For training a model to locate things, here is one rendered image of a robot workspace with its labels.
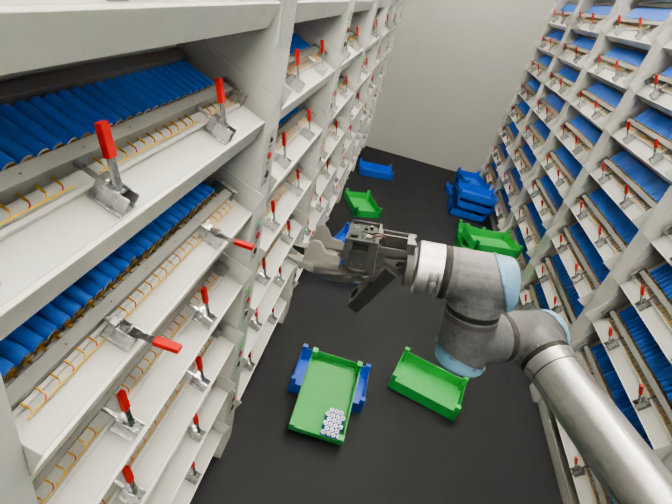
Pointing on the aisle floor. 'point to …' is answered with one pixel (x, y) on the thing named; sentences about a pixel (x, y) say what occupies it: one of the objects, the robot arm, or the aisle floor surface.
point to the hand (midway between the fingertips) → (297, 255)
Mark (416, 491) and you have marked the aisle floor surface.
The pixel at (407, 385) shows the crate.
